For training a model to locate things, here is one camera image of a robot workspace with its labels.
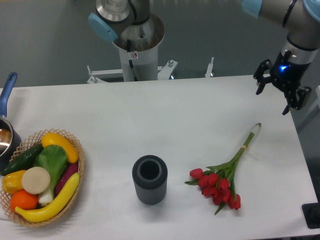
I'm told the dark green cucumber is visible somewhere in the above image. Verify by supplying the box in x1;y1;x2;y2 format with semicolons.
0;144;44;176

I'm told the yellow banana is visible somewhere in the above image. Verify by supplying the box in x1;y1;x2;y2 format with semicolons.
15;172;80;223

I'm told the blue-handled saucepan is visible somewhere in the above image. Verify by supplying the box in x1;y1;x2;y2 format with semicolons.
0;72;21;171

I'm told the black device at table edge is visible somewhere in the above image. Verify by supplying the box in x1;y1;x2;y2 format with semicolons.
301;202;320;229

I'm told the silver blue-capped robot arm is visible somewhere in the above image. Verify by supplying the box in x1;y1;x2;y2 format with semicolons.
88;0;320;114

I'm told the yellow squash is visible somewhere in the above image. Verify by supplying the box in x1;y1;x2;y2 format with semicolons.
41;132;79;164

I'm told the yellow bell pepper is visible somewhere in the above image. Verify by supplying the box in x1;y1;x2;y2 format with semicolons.
1;170;26;195

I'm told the woven wicker basket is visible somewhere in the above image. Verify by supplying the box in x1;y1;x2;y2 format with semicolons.
0;128;85;228

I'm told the green bok choy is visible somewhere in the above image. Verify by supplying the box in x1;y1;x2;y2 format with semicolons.
33;145;68;206

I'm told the purple eggplant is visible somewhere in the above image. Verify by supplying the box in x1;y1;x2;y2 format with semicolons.
54;163;78;196

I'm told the orange fruit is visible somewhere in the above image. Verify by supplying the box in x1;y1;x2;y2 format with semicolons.
10;190;38;213

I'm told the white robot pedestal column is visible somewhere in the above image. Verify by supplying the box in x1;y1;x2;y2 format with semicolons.
118;46;158;82

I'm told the red tulip bouquet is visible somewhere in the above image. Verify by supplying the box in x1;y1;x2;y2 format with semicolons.
184;122;262;215

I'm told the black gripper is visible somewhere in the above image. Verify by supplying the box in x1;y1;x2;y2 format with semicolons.
253;50;312;115

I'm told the beige round disc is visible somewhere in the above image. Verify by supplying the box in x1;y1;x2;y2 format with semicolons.
21;166;51;195

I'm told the dark grey ribbed vase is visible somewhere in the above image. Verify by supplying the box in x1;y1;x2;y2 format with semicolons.
131;155;168;205

